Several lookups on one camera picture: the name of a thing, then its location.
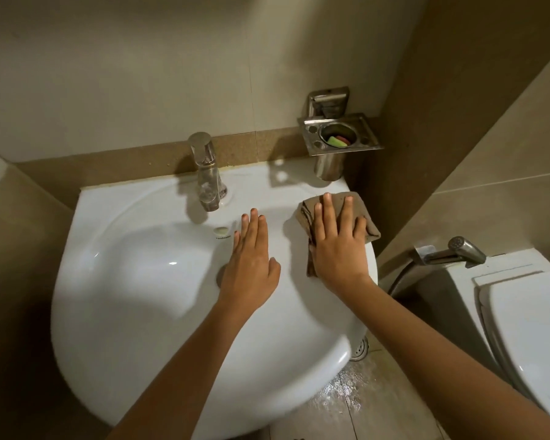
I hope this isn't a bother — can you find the person's right hand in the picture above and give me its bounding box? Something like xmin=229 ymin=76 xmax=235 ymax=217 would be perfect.
xmin=309 ymin=192 xmax=376 ymax=297

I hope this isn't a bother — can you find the person's left hand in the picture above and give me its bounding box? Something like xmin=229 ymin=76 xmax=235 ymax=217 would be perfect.
xmin=217 ymin=208 xmax=281 ymax=319

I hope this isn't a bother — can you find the brown cleaning cloth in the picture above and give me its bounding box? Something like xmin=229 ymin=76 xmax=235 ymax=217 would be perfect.
xmin=295 ymin=191 xmax=382 ymax=278

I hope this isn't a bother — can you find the person's left forearm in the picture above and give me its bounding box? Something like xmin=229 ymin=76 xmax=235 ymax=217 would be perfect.
xmin=106 ymin=301 xmax=254 ymax=440

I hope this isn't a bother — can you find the person's right forearm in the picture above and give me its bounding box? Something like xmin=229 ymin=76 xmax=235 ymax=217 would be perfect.
xmin=335 ymin=277 xmax=550 ymax=440

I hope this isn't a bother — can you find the chrome sink faucet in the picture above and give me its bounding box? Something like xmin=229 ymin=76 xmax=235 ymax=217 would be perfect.
xmin=188 ymin=132 xmax=228 ymax=212

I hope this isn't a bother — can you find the chrome bidet sprayer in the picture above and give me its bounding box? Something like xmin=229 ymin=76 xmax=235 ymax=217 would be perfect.
xmin=424 ymin=236 xmax=487 ymax=269

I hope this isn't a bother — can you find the white ceramic sink basin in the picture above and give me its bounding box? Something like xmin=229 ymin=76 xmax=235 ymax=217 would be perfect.
xmin=50 ymin=156 xmax=379 ymax=440

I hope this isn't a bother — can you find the white toilet body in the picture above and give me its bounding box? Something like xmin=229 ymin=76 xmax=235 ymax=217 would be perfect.
xmin=415 ymin=248 xmax=550 ymax=376

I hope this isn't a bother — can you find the round metal floor drain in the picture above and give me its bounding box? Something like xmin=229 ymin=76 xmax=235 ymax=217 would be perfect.
xmin=349 ymin=336 xmax=370 ymax=362

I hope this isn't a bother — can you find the white toilet seat lid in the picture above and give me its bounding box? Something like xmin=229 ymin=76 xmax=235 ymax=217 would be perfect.
xmin=478 ymin=269 xmax=550 ymax=429

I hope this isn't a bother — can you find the metal sprayer hose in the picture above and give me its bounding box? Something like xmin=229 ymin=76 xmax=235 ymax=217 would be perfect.
xmin=388 ymin=260 xmax=418 ymax=298

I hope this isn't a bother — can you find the metal sprayer wall bracket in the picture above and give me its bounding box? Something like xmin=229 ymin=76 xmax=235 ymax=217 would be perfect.
xmin=411 ymin=245 xmax=437 ymax=266

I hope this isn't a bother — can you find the steel wall toothbrush holder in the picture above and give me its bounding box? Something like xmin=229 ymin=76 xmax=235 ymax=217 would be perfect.
xmin=298 ymin=87 xmax=384 ymax=182

